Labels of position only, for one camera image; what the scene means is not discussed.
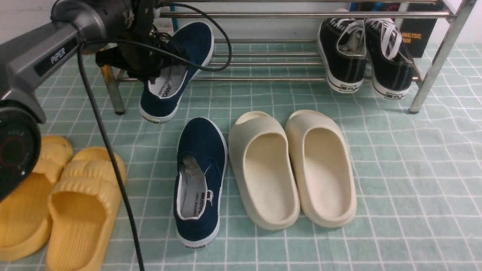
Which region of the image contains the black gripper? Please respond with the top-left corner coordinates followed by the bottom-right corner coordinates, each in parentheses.
top-left (95, 0), bottom-right (188, 84)

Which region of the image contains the navy canvas shoe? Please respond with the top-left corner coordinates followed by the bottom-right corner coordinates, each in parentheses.
top-left (140, 22), bottom-right (215, 123)
top-left (173, 118), bottom-right (228, 249)

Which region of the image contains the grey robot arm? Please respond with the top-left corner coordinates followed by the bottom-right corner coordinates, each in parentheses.
top-left (0, 0), bottom-right (191, 199)

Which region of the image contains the metal shoe rack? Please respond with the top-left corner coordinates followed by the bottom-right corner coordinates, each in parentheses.
top-left (100, 0), bottom-right (477, 115)

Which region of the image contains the white printed carton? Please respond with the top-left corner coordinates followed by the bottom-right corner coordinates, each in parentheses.
top-left (154, 6), bottom-right (178, 35)

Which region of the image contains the left cream slipper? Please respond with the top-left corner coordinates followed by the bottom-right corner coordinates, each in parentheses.
top-left (228, 111), bottom-right (300, 231)

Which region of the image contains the cream slipper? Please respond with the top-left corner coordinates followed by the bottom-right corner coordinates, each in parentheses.
top-left (228, 111), bottom-right (300, 231)
top-left (285, 110), bottom-right (357, 228)

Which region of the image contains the right yellow slipper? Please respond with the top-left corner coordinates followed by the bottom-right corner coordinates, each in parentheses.
top-left (45, 146), bottom-right (122, 271)

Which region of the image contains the yellow slipper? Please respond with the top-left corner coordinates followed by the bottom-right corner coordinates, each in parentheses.
top-left (0, 135), bottom-right (73, 261)
top-left (45, 146), bottom-right (122, 271)

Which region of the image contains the left black sneaker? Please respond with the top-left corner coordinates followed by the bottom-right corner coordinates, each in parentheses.
top-left (317, 18), bottom-right (367, 94)

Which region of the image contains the black sneaker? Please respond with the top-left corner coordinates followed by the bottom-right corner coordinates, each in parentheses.
top-left (317, 18), bottom-right (367, 94)
top-left (365, 18), bottom-right (414, 100)

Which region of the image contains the left yellow slipper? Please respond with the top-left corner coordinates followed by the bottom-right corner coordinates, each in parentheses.
top-left (0, 135), bottom-right (73, 261)

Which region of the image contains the right cream slipper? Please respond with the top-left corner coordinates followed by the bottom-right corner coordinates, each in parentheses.
top-left (285, 110), bottom-right (357, 228)

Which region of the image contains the right black sneaker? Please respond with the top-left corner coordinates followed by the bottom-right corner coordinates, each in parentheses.
top-left (365, 18), bottom-right (414, 100)

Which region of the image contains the black box orange text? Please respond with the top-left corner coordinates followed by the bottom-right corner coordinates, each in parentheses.
top-left (399, 3), bottom-right (443, 58)

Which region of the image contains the black cable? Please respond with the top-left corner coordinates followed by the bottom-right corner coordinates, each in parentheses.
top-left (50, 0), bottom-right (232, 271)

